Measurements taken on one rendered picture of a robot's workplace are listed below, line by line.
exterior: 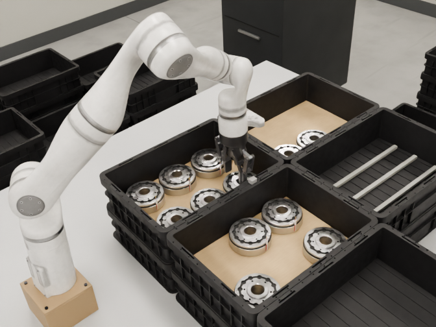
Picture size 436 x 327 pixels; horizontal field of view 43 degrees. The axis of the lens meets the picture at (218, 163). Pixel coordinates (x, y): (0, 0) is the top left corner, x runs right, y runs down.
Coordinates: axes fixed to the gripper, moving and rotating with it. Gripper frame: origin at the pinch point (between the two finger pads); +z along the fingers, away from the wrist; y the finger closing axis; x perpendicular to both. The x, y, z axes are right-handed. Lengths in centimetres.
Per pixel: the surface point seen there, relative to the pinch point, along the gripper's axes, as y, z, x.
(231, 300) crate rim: 35.2, -4.6, -30.7
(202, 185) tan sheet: -6.1, 4.7, -7.1
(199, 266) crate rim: 24.5, -5.4, -30.5
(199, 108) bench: -56, 18, 29
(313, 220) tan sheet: 23.7, 4.9, 5.8
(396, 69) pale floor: -96, 89, 219
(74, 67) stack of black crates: -140, 28, 17
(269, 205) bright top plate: 14.5, 2.0, -0.8
